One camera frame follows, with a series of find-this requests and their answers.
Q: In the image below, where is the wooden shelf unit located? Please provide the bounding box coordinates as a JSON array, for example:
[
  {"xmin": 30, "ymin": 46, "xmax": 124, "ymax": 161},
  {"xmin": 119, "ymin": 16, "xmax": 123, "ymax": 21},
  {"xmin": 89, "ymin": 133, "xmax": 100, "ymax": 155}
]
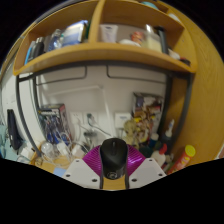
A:
[{"xmin": 12, "ymin": 0, "xmax": 198, "ymax": 77}]

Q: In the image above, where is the robot model kit box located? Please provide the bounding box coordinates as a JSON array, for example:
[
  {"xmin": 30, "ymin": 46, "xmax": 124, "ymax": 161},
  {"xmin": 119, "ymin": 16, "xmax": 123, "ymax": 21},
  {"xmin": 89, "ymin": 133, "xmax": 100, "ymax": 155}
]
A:
[{"xmin": 36, "ymin": 103, "xmax": 73, "ymax": 146}]

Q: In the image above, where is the white wall outlet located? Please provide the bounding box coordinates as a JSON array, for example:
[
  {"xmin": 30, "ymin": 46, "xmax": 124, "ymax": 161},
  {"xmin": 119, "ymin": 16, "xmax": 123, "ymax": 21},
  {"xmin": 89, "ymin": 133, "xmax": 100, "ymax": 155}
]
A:
[
  {"xmin": 70, "ymin": 112, "xmax": 84, "ymax": 129},
  {"xmin": 83, "ymin": 112, "xmax": 99, "ymax": 129}
]

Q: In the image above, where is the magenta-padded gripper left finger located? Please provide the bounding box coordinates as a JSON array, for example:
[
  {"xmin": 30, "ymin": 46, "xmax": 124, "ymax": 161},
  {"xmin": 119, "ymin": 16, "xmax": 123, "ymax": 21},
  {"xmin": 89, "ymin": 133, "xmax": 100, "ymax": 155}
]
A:
[{"xmin": 62, "ymin": 144, "xmax": 104, "ymax": 190}]

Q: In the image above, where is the small white charger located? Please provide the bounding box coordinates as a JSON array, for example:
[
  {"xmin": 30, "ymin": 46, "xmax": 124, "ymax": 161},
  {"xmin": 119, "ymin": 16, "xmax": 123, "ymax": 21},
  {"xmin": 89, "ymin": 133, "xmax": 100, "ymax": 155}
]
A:
[{"xmin": 56, "ymin": 141, "xmax": 69, "ymax": 156}]

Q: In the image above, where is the tan robot figurine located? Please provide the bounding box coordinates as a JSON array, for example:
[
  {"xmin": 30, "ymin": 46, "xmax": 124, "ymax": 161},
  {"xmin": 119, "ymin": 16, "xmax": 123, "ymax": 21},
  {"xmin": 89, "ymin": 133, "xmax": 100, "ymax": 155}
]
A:
[{"xmin": 123, "ymin": 118, "xmax": 143, "ymax": 149}]

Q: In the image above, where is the metal cup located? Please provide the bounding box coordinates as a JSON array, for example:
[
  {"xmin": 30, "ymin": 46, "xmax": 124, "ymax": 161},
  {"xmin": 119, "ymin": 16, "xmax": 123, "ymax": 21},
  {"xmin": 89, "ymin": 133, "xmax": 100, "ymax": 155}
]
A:
[{"xmin": 83, "ymin": 131, "xmax": 99, "ymax": 148}]

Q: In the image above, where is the white red-capped lotion bottle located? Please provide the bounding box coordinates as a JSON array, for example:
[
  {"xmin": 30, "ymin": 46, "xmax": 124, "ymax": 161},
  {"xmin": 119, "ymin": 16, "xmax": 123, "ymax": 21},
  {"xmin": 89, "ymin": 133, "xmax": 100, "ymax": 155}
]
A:
[{"xmin": 150, "ymin": 143, "xmax": 169, "ymax": 168}]

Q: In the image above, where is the colourful printed box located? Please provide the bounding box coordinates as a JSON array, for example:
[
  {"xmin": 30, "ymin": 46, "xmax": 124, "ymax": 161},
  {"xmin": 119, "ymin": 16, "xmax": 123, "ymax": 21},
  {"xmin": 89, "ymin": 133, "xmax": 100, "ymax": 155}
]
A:
[{"xmin": 132, "ymin": 92, "xmax": 165, "ymax": 134}]

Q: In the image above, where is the clear plastic cup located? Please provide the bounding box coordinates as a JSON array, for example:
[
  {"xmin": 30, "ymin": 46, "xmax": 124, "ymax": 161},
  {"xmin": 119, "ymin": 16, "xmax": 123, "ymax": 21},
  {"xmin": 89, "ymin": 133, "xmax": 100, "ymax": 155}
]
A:
[{"xmin": 40, "ymin": 141, "xmax": 56, "ymax": 161}]

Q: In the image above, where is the yellow red chips can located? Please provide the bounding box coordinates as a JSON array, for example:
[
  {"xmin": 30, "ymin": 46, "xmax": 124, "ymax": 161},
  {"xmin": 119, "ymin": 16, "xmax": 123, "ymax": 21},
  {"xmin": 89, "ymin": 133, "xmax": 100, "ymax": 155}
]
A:
[{"xmin": 166, "ymin": 144, "xmax": 197, "ymax": 176}]

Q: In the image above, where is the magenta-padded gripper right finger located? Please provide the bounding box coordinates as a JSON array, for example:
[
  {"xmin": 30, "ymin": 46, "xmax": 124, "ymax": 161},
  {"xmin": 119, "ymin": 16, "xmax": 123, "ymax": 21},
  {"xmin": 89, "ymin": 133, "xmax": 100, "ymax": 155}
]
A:
[{"xmin": 124, "ymin": 146, "xmax": 167, "ymax": 190}]

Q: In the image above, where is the black computer mouse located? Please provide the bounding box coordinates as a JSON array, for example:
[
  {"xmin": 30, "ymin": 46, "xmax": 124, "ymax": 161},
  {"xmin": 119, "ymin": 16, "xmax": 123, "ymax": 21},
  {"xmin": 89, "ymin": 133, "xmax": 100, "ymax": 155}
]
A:
[{"xmin": 99, "ymin": 137, "xmax": 129, "ymax": 181}]

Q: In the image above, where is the black bag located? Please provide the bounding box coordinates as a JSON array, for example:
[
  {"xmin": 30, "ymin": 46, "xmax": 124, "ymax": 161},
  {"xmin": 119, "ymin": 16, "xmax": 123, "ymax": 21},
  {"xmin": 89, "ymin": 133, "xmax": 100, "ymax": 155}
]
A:
[{"xmin": 6, "ymin": 108, "xmax": 24, "ymax": 151}]

